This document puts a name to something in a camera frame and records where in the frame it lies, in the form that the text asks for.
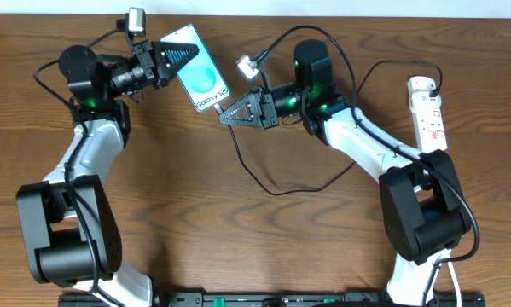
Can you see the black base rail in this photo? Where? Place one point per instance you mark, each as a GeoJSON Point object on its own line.
{"type": "Point", "coordinates": [290, 300]}

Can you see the white USB charger adapter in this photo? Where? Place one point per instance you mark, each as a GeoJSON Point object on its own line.
{"type": "Point", "coordinates": [420, 83]}

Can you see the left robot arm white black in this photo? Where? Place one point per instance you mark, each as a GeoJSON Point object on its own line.
{"type": "Point", "coordinates": [70, 233]}

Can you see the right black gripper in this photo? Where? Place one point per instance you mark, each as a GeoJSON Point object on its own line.
{"type": "Point", "coordinates": [262, 108]}

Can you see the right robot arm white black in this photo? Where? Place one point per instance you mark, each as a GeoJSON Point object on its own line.
{"type": "Point", "coordinates": [424, 211]}

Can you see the Galaxy S25 smartphone cyan screen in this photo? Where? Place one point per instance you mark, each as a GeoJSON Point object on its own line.
{"type": "Point", "coordinates": [200, 78]}

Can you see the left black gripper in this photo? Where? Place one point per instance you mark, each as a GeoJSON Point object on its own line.
{"type": "Point", "coordinates": [153, 66]}

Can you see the white power strip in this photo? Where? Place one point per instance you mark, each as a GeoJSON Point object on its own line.
{"type": "Point", "coordinates": [428, 121]}

